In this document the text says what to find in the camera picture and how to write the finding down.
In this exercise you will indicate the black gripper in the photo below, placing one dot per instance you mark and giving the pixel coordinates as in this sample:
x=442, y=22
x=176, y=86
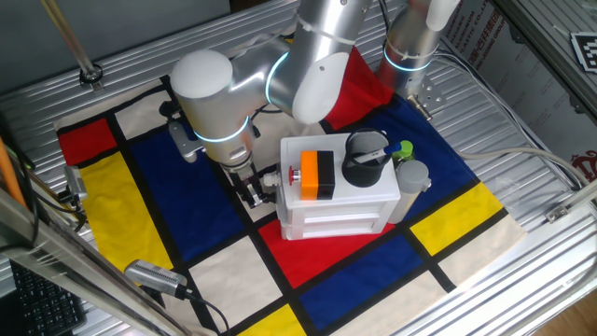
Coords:
x=243, y=175

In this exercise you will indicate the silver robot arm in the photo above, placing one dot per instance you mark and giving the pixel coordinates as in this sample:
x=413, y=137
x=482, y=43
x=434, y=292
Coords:
x=317, y=46

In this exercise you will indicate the black drawer knob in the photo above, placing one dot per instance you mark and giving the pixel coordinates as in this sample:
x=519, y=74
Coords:
x=269, y=198

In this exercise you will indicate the white drawer knob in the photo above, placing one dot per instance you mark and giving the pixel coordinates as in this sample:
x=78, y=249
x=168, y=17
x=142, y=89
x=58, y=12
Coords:
x=270, y=179

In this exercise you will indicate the white drawer cabinet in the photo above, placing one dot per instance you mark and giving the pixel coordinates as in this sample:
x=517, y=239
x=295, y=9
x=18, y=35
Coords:
x=356, y=195

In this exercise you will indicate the colour block tablecloth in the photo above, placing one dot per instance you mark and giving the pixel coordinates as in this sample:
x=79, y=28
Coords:
x=186, y=210

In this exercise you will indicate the orange black emergency button box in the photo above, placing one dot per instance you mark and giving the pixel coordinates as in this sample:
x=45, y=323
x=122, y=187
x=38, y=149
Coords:
x=318, y=173

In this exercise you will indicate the black pen cup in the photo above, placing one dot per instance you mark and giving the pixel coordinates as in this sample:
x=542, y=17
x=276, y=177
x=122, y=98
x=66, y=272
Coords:
x=364, y=175

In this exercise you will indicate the white marker with blue cap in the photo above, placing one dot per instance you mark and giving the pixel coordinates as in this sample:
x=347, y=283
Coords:
x=375, y=151

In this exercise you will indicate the green plastic bottle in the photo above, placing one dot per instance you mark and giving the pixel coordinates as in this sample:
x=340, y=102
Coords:
x=403, y=149

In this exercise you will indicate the white bottle with grey lid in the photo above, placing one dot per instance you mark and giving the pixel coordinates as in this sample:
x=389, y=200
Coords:
x=412, y=177

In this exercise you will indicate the black keyboard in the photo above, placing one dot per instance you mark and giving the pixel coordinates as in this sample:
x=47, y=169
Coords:
x=42, y=303

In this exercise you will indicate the orange rod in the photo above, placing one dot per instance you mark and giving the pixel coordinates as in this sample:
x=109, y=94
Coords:
x=9, y=172

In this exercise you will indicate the grey board with red print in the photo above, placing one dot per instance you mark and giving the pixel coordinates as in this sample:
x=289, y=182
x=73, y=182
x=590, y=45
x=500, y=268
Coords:
x=513, y=70

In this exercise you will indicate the short aluminium bar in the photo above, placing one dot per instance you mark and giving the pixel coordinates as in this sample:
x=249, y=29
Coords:
x=583, y=193

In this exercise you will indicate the black white marker tag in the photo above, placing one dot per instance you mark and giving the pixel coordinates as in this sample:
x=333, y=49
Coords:
x=587, y=51

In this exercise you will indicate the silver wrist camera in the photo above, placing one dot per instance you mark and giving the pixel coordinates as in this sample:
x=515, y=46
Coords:
x=186, y=142

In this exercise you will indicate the silver camera with grille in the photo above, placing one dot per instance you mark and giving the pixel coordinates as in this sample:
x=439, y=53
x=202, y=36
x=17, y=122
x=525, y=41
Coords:
x=154, y=276

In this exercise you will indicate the small silver camera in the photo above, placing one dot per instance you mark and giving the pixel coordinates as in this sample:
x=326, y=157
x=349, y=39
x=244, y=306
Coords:
x=75, y=182

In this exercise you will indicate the black yellow camera clamp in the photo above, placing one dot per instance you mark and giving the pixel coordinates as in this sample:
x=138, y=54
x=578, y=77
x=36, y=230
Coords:
x=70, y=203

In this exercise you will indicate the aluminium frame beam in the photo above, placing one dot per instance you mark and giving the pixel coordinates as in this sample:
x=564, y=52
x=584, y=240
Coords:
x=70, y=266

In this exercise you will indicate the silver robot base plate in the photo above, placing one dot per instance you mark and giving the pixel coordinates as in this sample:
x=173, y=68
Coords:
x=431, y=93

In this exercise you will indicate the metal corner bracket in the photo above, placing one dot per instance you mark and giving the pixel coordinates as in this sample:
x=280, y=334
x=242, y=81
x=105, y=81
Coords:
x=557, y=213

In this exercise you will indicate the dark frame beam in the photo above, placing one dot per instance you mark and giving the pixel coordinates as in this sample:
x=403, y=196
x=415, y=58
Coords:
x=550, y=51

